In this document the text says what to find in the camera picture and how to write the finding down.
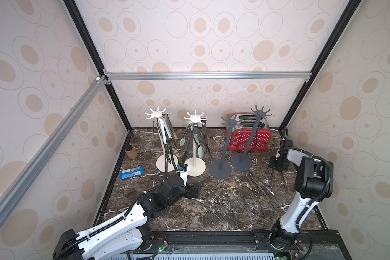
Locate black handled steel tongs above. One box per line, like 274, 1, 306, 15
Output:
180, 122, 212, 163

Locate slim steel tongs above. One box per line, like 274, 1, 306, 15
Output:
151, 119, 157, 150

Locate horizontal aluminium frame bar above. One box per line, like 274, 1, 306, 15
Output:
106, 71, 312, 80

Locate brown spice jar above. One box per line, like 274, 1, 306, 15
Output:
125, 144, 138, 160

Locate blue snack packet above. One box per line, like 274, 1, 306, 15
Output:
119, 166, 144, 180

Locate diagonal aluminium frame bar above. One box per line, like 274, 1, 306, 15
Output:
0, 75, 107, 228

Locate dark grey rack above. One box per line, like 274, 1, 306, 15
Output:
209, 114, 240, 180
230, 107, 271, 172

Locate cream utensil rack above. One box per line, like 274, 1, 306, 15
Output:
145, 106, 179, 172
184, 110, 206, 177

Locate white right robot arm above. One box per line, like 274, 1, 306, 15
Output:
269, 139, 334, 250

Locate dark grey rack back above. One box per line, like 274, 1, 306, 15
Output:
209, 114, 240, 180

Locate mint green silicone tongs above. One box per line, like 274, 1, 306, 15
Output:
180, 123, 205, 162

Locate red polka dot toaster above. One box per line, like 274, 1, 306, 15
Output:
225, 113, 273, 152

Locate white handled steel tongs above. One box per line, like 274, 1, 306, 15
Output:
155, 117, 173, 163

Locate dark grey rack near toaster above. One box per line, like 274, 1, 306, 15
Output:
230, 107, 271, 172

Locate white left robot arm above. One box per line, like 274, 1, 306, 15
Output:
52, 163, 203, 260

